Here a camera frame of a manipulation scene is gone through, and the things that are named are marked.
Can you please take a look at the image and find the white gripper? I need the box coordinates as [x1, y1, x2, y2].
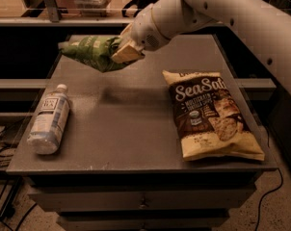
[112, 4, 170, 64]

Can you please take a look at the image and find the green jalapeno chip bag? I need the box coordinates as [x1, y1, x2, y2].
[58, 36, 133, 73]

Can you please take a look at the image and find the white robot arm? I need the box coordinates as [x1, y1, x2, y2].
[112, 0, 291, 95]

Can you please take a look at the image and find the sea salt tortilla chip bag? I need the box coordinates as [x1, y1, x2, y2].
[163, 70, 265, 161]

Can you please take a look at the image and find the blue label plastic water bottle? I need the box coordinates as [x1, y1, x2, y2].
[27, 84, 70, 155]

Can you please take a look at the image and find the grey drawer cabinet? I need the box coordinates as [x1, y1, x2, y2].
[29, 183, 255, 231]

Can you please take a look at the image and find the metal shelf rail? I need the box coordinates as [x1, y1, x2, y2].
[0, 0, 137, 27]

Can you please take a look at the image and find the black cables left floor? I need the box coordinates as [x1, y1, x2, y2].
[0, 118, 38, 231]

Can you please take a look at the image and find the black cable right floor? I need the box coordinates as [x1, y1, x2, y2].
[253, 167, 284, 231]

